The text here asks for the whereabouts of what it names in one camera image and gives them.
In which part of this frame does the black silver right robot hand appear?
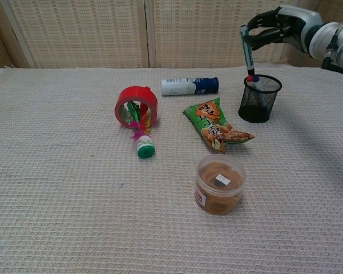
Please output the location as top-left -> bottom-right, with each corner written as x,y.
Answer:
246,5 -> 324,54

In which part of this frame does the green white marker pen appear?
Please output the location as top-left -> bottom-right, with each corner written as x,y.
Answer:
239,24 -> 257,77

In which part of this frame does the blue capped white marker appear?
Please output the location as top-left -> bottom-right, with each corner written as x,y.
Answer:
251,75 -> 265,99

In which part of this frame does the red capped white marker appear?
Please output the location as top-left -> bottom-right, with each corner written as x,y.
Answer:
246,75 -> 257,98

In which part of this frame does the black mesh pen holder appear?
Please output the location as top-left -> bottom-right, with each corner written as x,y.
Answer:
238,74 -> 283,124

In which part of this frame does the green snack bag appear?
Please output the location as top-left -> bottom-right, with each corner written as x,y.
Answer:
183,97 -> 256,155

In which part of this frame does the white bottle with blue cap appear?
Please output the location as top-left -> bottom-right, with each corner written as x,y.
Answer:
160,76 -> 220,97

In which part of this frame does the red tape roll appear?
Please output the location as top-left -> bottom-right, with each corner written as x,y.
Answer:
115,86 -> 159,130

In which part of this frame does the clear plastic jar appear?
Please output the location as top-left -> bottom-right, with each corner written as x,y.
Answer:
194,154 -> 247,216

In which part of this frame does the colourful feather shuttlecock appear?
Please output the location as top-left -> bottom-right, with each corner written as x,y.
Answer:
126,101 -> 156,159

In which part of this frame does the beige woven tablecloth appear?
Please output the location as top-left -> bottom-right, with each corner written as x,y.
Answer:
0,62 -> 343,274

